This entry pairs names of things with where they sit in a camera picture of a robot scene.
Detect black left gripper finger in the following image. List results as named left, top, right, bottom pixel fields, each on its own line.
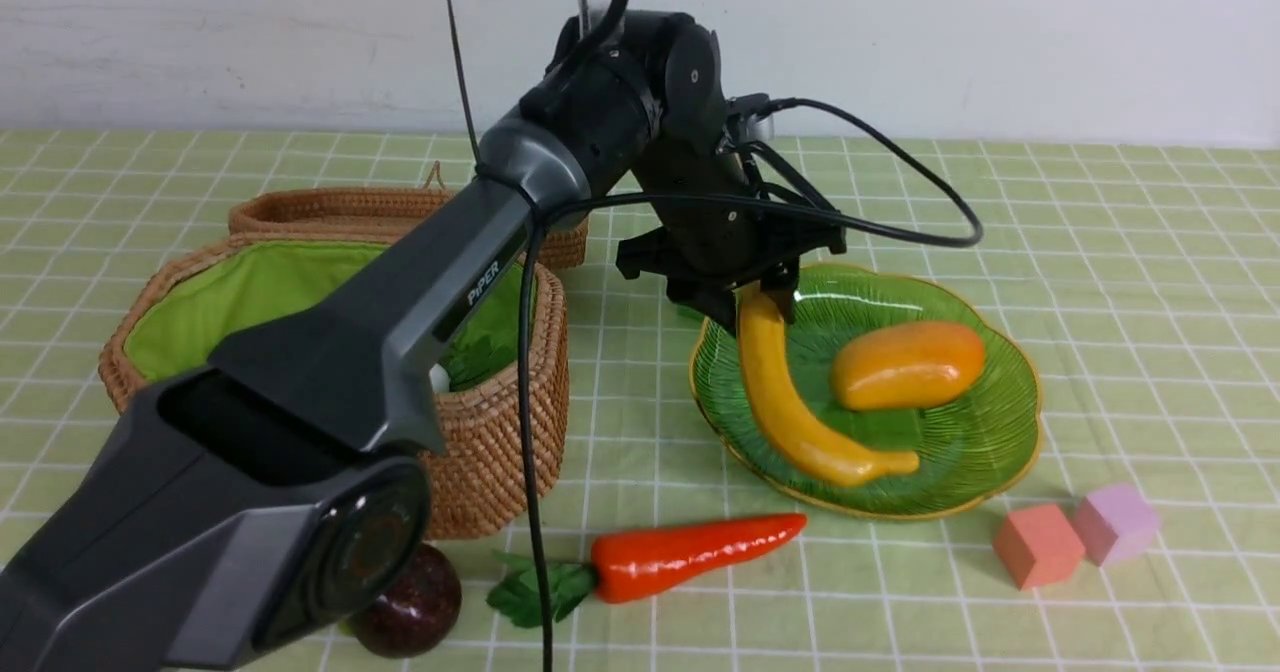
left=668, top=285, right=739, bottom=338
left=762, top=262, right=800, bottom=321

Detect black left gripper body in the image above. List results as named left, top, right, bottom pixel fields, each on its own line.
left=614, top=136, right=847, bottom=308

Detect yellow toy banana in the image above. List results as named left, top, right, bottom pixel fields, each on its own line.
left=737, top=283, right=920, bottom=488

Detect orange yellow toy mango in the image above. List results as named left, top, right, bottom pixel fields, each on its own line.
left=828, top=320, right=987, bottom=412

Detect orange toy carrot green leaves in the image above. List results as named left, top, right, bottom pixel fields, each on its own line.
left=486, top=512, right=808, bottom=628

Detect dark purple toy mangosteen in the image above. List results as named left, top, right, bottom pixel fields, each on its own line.
left=347, top=543, right=463, bottom=659

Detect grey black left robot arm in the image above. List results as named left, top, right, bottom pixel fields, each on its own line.
left=3, top=12, right=844, bottom=671

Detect green glass leaf plate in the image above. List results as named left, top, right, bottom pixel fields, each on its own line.
left=687, top=261, right=1044, bottom=521

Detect woven wicker basket lid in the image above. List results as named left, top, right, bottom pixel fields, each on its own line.
left=228, top=163, right=591, bottom=273

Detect red foam cube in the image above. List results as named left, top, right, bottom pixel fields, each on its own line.
left=992, top=504, right=1085, bottom=590

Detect pink foam cube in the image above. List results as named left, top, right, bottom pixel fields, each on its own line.
left=1069, top=483, right=1162, bottom=567

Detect green checkered tablecloth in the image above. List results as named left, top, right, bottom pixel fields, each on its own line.
left=1, top=131, right=1279, bottom=671

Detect woven wicker basket green lining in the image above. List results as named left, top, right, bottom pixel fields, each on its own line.
left=99, top=233, right=570, bottom=540

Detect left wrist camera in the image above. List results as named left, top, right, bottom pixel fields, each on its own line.
left=724, top=93, right=774, bottom=147

